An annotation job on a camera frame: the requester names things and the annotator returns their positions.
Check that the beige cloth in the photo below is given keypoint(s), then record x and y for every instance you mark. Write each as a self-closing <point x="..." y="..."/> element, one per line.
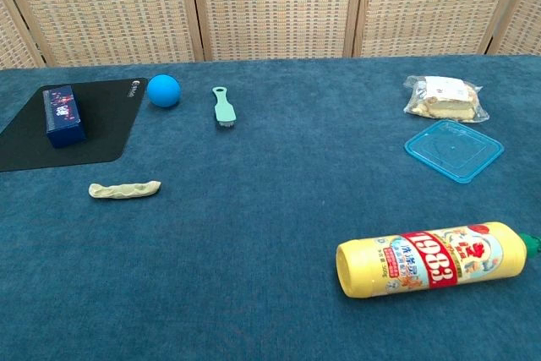
<point x="127" y="190"/>

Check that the mint green brush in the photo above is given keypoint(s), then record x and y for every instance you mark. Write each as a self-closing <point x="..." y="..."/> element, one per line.
<point x="224" y="109"/>

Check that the blue tablecloth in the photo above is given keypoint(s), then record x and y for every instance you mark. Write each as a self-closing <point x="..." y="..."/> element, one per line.
<point x="253" y="230"/>

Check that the blue ball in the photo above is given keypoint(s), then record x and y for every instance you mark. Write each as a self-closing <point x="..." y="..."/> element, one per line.
<point x="164" y="90"/>

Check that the black mouse pad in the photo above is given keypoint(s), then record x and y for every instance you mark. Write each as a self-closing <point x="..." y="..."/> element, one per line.
<point x="105" y="124"/>

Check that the bagged bread slices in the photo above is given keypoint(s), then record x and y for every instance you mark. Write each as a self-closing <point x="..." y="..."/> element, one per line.
<point x="444" y="101"/>

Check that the yellow detergent bottle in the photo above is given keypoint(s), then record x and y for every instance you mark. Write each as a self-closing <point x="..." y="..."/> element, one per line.
<point x="422" y="259"/>

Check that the blue transparent plastic lid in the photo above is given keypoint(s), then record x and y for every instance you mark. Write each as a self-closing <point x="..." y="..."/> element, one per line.
<point x="454" y="149"/>

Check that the dark blue printed box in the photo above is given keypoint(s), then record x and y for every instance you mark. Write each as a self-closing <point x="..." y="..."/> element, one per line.
<point x="63" y="116"/>

